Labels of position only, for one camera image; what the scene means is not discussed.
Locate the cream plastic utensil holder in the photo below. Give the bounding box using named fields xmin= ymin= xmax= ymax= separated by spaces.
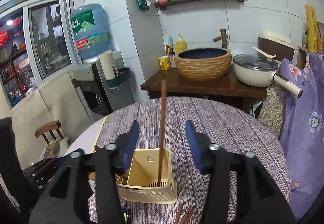
xmin=88 ymin=148 xmax=179 ymax=204

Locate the cream pot with glass lid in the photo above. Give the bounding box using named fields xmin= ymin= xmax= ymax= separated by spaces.
xmin=233 ymin=46 xmax=303 ymax=98

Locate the brown wooden chopstick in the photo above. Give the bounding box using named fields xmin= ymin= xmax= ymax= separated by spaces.
xmin=157 ymin=79 xmax=167 ymax=187

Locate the water dispenser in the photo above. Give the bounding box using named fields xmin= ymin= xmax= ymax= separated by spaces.
xmin=70 ymin=52 xmax=134 ymax=122

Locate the dark wooden counter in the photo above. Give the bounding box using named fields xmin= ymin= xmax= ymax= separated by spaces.
xmin=141 ymin=67 xmax=267 ymax=113

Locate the woven pattern basin sink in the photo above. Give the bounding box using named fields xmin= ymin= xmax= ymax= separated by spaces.
xmin=175 ymin=48 xmax=232 ymax=82

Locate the purple striped tablecloth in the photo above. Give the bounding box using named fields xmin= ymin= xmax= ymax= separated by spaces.
xmin=96 ymin=97 xmax=291 ymax=223

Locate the bronze faucet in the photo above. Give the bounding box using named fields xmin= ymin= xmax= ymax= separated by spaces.
xmin=213 ymin=29 xmax=228 ymax=49

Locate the sliding window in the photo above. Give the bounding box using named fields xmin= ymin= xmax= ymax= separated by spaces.
xmin=1 ymin=0 xmax=81 ymax=108

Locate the yellow soap bottle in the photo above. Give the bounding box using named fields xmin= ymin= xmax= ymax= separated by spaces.
xmin=174 ymin=33 xmax=187 ymax=54

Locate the blue water jug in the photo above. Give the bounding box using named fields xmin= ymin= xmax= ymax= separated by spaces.
xmin=70 ymin=4 xmax=112 ymax=59

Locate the wooden chair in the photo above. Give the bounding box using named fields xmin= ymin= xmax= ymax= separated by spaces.
xmin=35 ymin=120 xmax=70 ymax=161

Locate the brown chopstick on table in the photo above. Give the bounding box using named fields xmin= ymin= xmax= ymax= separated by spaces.
xmin=180 ymin=208 xmax=191 ymax=224
xmin=174 ymin=203 xmax=183 ymax=224
xmin=184 ymin=206 xmax=195 ymax=224

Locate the black chopstick gold band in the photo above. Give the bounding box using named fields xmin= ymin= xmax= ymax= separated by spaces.
xmin=124 ymin=208 xmax=132 ymax=224

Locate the yellow mug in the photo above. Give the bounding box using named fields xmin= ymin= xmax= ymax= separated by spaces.
xmin=159 ymin=55 xmax=171 ymax=71

